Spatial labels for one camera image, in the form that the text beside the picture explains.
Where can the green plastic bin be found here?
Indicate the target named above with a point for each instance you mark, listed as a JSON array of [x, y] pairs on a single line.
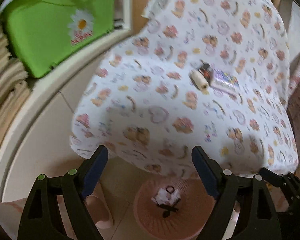
[[47, 35]]

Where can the beige thread spool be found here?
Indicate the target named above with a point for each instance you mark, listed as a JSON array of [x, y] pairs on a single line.
[[200, 81]]

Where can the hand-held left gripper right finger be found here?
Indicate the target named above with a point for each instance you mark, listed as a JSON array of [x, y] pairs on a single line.
[[205, 172]]

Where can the black thread spool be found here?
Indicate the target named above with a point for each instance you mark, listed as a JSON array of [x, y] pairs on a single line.
[[205, 71]]

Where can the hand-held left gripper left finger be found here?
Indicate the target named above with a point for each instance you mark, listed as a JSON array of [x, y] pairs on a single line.
[[96, 172]]

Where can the small printed box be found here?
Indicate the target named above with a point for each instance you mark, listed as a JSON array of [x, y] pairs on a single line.
[[225, 80]]

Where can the bear printed white cloth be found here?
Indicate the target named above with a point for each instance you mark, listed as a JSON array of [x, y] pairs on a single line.
[[190, 117]]

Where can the white cabinet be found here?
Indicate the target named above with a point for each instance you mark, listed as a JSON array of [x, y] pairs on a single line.
[[290, 30]]

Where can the white shelf unit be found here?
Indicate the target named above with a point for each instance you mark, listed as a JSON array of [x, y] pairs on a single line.
[[40, 142]]

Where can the black spoon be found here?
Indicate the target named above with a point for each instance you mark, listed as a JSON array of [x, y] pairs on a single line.
[[166, 213]]

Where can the black stick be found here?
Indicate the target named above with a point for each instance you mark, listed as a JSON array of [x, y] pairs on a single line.
[[170, 207]]

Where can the pink plastic basket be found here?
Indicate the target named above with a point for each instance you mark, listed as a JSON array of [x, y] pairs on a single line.
[[150, 220]]

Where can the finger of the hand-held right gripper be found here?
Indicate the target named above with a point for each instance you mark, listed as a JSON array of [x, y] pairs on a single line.
[[272, 177]]

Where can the white tissue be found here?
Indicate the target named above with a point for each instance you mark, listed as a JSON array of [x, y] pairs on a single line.
[[162, 196], [176, 196]]

